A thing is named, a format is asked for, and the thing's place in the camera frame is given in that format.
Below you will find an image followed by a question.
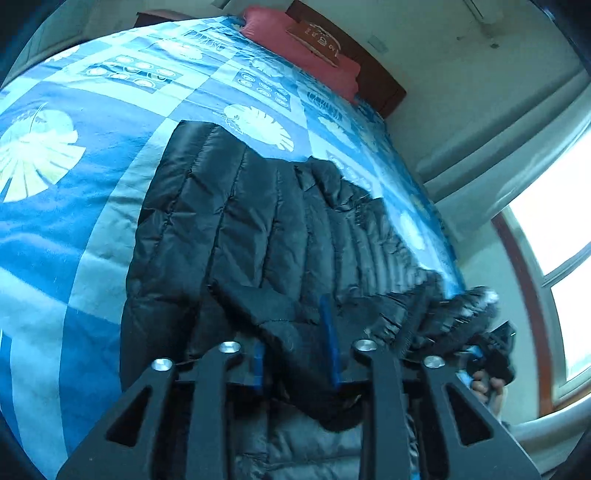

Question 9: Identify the black puffer jacket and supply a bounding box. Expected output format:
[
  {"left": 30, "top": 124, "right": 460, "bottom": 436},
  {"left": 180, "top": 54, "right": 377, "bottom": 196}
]
[{"left": 119, "top": 121, "right": 498, "bottom": 479}]

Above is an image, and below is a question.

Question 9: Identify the person's right hand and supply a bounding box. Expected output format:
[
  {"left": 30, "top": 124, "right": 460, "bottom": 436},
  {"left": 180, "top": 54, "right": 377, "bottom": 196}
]
[{"left": 470, "top": 370, "right": 507, "bottom": 419}]

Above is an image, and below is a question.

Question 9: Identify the bright window right side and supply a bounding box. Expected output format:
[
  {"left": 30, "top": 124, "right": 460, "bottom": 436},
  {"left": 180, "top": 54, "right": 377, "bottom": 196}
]
[{"left": 493, "top": 133, "right": 590, "bottom": 415}]

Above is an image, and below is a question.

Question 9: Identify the white curtain by right window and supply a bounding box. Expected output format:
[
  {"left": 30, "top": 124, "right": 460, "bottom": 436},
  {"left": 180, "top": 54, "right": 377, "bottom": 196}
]
[{"left": 416, "top": 69, "right": 590, "bottom": 243}]

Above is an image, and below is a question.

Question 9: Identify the dark wooden headboard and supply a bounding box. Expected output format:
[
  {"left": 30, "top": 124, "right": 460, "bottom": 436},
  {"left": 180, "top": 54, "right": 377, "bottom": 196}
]
[{"left": 287, "top": 1, "right": 407, "bottom": 119}]

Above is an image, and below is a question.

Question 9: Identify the red pillow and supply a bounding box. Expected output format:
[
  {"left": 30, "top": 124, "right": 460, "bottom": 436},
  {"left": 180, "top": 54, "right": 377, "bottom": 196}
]
[{"left": 240, "top": 5, "right": 361, "bottom": 103}]

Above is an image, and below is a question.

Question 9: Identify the blue patterned bed cover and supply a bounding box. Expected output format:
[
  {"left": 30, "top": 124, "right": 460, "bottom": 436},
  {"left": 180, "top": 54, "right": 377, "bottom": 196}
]
[{"left": 1, "top": 17, "right": 464, "bottom": 479}]

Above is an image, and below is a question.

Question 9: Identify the white wall socket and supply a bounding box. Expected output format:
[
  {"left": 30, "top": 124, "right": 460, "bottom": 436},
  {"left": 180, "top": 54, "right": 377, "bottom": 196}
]
[{"left": 367, "top": 35, "right": 389, "bottom": 54}]

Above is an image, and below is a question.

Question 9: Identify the white wall air conditioner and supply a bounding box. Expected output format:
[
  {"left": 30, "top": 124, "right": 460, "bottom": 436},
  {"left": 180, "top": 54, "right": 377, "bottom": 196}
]
[{"left": 464, "top": 0, "right": 504, "bottom": 25}]

